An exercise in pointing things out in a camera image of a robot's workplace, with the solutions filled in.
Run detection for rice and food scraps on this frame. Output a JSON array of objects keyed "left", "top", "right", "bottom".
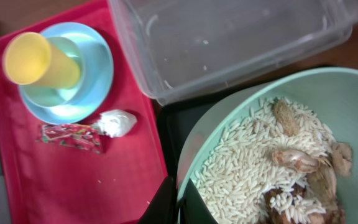
[{"left": 192, "top": 98, "right": 352, "bottom": 223}]

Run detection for yellow plastic cup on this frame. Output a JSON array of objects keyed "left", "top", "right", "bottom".
[{"left": 2, "top": 32, "right": 81, "bottom": 89}]

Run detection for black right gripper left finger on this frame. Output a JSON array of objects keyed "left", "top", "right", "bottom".
[{"left": 137, "top": 177, "right": 176, "bottom": 224}]

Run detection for red snack wrapper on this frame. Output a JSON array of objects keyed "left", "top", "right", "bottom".
[{"left": 37, "top": 124, "right": 104, "bottom": 154}]

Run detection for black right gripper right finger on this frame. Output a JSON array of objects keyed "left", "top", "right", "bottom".
[{"left": 180, "top": 180, "right": 217, "bottom": 224}]

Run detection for small green bowl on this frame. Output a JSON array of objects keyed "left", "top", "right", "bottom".
[{"left": 19, "top": 36, "right": 86, "bottom": 108}]

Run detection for white napkin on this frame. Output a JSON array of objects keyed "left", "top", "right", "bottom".
[{"left": 91, "top": 110, "right": 137, "bottom": 138}]

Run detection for clear plastic bin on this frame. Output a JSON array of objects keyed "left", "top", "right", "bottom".
[{"left": 109, "top": 0, "right": 358, "bottom": 105}]

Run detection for light blue plate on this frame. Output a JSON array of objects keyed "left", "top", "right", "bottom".
[{"left": 19, "top": 22, "right": 114, "bottom": 124}]

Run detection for red plastic tray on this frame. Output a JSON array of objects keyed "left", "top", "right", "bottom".
[{"left": 0, "top": 1, "right": 167, "bottom": 223}]

